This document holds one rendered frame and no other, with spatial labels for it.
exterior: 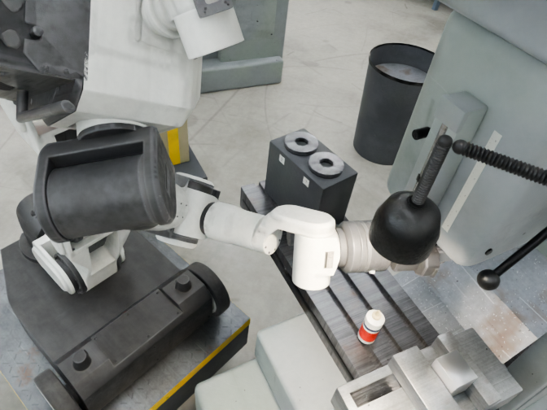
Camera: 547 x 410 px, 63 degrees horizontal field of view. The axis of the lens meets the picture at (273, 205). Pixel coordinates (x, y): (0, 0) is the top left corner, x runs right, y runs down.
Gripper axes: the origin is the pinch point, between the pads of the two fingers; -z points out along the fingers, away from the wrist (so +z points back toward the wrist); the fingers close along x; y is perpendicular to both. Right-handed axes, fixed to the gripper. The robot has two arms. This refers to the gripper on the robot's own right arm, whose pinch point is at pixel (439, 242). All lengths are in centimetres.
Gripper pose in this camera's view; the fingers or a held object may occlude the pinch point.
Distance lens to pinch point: 83.9
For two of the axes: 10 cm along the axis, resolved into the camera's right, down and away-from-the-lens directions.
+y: -1.0, 7.0, 7.1
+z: -9.8, 0.3, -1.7
